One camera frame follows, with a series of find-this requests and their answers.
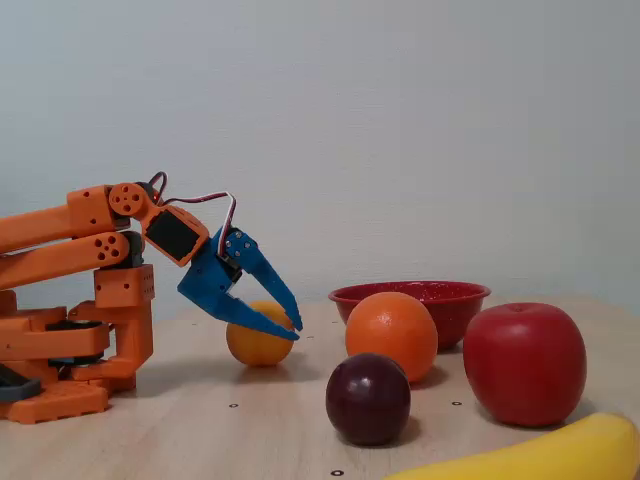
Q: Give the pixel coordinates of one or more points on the dark grey table clamp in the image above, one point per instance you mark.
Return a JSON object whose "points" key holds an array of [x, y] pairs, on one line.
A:
{"points": [[22, 390]]}

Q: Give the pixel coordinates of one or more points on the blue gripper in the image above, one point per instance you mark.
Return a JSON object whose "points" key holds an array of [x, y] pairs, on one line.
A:
{"points": [[206, 278]]}

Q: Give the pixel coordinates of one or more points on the dark purple plum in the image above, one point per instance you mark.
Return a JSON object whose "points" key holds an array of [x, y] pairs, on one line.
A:
{"points": [[367, 400]]}

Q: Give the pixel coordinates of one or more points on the yellow banana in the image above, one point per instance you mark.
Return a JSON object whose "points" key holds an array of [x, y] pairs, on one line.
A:
{"points": [[575, 450]]}

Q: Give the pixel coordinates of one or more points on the orange fruit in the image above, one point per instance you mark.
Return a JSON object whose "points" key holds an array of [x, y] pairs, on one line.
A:
{"points": [[390, 330]]}

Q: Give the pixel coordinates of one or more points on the red speckled bowl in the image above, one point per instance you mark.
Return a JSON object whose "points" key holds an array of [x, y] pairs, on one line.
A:
{"points": [[450, 300]]}

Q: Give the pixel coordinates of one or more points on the red apple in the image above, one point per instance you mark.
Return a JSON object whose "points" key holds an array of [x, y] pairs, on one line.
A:
{"points": [[525, 365]]}

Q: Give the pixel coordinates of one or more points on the yellow orange peach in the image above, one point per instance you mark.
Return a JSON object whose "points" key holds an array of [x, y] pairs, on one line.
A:
{"points": [[255, 350]]}

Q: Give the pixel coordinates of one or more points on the orange robot arm with base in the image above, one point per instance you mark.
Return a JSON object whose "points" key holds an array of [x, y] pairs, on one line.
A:
{"points": [[45, 225]]}

